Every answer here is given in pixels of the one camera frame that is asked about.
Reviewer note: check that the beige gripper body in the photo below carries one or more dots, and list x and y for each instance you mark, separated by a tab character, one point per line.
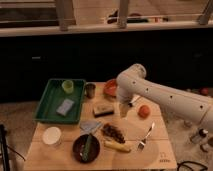
123	108

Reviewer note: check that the grey sponge block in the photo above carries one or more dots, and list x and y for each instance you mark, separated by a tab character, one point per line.
65	106

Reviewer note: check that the green stick in bowl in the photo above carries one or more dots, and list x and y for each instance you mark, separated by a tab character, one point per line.
86	149

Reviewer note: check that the yellow banana piece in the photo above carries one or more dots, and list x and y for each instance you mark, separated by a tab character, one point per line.
117	146

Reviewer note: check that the spice bottle with dark cap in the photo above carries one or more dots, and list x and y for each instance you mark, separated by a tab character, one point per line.
199	136

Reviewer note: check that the orange fruit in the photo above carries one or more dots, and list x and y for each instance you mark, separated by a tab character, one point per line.
144	111

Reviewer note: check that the black stand leg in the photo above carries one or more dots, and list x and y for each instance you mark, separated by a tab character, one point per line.
3	148

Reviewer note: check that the light green plastic cup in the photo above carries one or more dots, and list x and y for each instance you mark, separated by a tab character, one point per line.
68	86

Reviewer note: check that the dark brown bowl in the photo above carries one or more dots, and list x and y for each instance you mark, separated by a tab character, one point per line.
78	147

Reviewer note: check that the grey folded cloth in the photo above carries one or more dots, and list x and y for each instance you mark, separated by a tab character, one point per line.
90	126

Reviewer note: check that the white paper cup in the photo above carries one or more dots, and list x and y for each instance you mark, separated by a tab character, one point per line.
52	136

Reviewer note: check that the silver fork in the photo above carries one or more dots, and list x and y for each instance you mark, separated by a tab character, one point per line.
142	142

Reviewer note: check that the metal cup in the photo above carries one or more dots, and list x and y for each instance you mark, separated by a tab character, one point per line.
90	90

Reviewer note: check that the green plastic tray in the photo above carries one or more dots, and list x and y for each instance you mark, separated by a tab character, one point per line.
52	99

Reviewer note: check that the orange bowl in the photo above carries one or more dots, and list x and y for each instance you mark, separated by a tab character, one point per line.
110	87

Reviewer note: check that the wooden board eraser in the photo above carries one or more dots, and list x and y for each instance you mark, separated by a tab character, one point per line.
103	110

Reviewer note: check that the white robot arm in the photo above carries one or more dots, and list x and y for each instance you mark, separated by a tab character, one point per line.
193	107

